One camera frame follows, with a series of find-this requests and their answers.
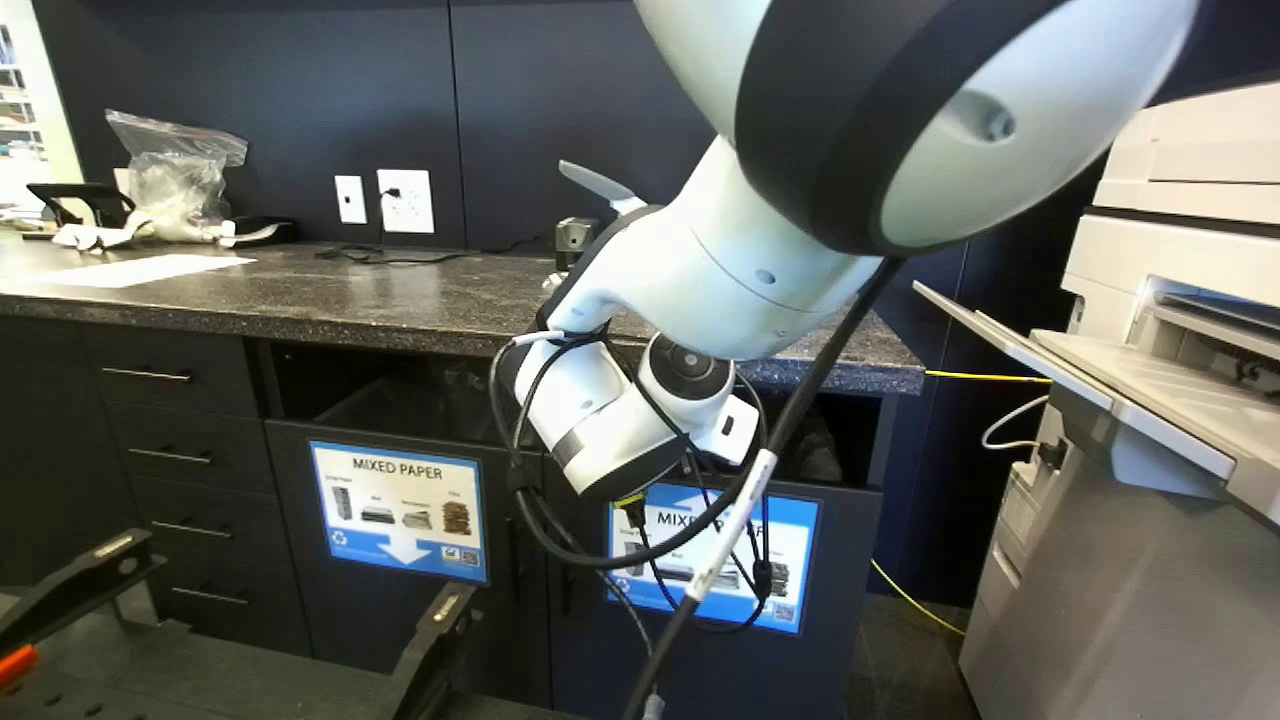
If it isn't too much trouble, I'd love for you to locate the black rubbish bin liner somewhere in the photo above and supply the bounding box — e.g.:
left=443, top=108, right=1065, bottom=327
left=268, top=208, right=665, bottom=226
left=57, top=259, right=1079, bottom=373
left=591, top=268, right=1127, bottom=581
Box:
left=784, top=391, right=851, bottom=482
left=317, top=357, right=535, bottom=450

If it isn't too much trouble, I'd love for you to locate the black bin door down-arrow label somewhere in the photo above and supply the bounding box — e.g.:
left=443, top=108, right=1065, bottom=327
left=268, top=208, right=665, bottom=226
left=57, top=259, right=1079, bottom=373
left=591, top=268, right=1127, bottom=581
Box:
left=260, top=417, right=552, bottom=705

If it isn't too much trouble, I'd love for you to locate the black pencil sharpener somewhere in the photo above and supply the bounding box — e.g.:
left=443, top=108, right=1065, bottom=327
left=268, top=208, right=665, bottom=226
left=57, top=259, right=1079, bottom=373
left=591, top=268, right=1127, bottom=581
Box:
left=552, top=210, right=605, bottom=270

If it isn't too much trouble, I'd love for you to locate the blue label with up arrow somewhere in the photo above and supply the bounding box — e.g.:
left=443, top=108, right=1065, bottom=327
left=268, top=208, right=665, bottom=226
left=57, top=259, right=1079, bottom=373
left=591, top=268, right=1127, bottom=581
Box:
left=605, top=482, right=822, bottom=636

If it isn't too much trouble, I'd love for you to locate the white power outlet plate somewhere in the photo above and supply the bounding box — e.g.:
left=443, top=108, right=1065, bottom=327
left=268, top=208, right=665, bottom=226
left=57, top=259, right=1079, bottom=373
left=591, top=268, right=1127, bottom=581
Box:
left=370, top=163, right=438, bottom=238

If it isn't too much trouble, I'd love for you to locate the blue label with down arrow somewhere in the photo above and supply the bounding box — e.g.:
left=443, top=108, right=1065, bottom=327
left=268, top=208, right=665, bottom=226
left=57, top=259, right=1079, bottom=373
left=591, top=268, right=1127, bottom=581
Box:
left=308, top=436, right=493, bottom=589

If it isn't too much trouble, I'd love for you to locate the black drawer front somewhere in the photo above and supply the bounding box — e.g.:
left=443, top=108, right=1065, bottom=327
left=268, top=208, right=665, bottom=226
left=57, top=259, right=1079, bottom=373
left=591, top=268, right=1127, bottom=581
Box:
left=123, top=481, right=304, bottom=570
left=72, top=318, right=276, bottom=423
left=95, top=404, right=293, bottom=498
left=142, top=553, right=317, bottom=656

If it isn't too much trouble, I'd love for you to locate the white paper sheet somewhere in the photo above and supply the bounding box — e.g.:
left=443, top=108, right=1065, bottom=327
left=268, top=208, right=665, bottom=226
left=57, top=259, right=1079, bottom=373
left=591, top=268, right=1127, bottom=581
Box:
left=36, top=249, right=257, bottom=297

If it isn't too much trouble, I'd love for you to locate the clear plastic bag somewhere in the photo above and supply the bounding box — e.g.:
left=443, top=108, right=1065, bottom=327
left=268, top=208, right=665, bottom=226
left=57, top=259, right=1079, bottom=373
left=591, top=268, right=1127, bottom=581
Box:
left=101, top=105, right=257, bottom=252

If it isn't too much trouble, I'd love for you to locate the large white printer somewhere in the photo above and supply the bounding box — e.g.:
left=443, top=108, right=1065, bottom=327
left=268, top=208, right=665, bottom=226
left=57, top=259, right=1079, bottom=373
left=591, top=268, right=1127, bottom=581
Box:
left=911, top=76, right=1280, bottom=720

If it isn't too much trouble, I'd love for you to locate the black angled stand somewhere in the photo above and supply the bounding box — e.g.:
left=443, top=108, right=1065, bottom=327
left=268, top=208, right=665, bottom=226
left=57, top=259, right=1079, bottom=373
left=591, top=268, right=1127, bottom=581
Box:
left=25, top=176, right=138, bottom=230

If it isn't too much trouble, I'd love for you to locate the plain black cabinet door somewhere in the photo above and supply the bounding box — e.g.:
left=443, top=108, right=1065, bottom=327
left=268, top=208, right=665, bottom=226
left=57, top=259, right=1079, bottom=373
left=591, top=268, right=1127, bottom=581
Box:
left=0, top=314, right=153, bottom=592

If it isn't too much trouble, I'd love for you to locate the black bar with orange tip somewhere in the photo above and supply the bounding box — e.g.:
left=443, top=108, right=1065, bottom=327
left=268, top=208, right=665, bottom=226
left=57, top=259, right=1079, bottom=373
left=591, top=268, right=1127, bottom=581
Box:
left=0, top=525, right=172, bottom=694

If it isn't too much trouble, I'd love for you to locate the white framed board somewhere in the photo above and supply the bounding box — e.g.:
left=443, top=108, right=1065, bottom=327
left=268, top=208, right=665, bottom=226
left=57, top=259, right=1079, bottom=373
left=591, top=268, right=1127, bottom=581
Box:
left=0, top=0, right=89, bottom=224

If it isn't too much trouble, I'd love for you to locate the thin black looped cable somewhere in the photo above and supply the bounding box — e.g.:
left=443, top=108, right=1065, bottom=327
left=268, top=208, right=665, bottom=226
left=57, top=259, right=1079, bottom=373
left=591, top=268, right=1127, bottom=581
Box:
left=482, top=331, right=791, bottom=636

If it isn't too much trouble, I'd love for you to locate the white light switch plate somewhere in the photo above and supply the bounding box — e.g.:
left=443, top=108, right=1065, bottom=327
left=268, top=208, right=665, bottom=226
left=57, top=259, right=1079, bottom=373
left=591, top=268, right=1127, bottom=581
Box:
left=330, top=171, right=370, bottom=230

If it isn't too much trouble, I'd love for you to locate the yellow cable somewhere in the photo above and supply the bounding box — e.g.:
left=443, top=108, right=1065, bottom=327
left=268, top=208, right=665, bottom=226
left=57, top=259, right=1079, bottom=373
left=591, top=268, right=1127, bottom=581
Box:
left=869, top=362, right=1054, bottom=639

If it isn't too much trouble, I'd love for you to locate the black metal clamp bracket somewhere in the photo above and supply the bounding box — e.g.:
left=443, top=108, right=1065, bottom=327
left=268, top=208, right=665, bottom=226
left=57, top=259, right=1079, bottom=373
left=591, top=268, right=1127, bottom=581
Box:
left=377, top=577, right=482, bottom=720

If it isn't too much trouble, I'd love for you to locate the white cable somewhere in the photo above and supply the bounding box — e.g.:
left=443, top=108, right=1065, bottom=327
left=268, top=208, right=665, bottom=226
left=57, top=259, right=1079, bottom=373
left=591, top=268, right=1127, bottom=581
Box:
left=974, top=391, right=1054, bottom=454

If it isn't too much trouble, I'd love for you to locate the silver drawer handle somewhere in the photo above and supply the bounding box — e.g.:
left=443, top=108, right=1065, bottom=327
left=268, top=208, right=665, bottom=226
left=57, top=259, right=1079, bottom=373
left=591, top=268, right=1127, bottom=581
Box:
left=149, top=515, right=237, bottom=544
left=95, top=361, right=195, bottom=387
left=123, top=444, right=215, bottom=473
left=164, top=581, right=252, bottom=613

